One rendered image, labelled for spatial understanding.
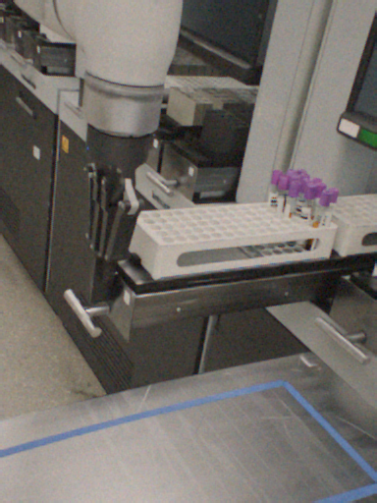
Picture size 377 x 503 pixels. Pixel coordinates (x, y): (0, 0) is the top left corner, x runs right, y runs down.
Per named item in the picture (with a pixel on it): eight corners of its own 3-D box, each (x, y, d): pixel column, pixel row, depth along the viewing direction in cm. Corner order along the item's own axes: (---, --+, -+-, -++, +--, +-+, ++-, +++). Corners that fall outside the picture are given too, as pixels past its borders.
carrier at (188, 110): (199, 132, 151) (204, 103, 148) (191, 132, 150) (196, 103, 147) (173, 114, 159) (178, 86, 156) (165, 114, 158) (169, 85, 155)
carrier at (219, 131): (238, 157, 139) (243, 128, 136) (229, 158, 138) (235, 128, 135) (208, 138, 148) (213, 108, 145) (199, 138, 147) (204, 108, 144)
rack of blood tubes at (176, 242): (289, 235, 114) (298, 199, 111) (329, 264, 106) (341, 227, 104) (121, 252, 99) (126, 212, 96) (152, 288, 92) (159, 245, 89)
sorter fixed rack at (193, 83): (228, 102, 183) (233, 77, 180) (248, 115, 175) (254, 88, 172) (122, 100, 168) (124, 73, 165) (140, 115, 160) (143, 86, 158)
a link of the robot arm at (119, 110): (143, 67, 87) (137, 116, 90) (71, 61, 83) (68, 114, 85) (179, 89, 80) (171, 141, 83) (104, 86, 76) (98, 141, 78)
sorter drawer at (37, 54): (222, 71, 246) (228, 42, 242) (244, 83, 236) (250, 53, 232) (8, 58, 210) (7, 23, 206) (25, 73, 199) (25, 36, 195)
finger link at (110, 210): (131, 174, 87) (135, 178, 86) (121, 254, 92) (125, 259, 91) (101, 174, 85) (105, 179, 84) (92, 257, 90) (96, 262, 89)
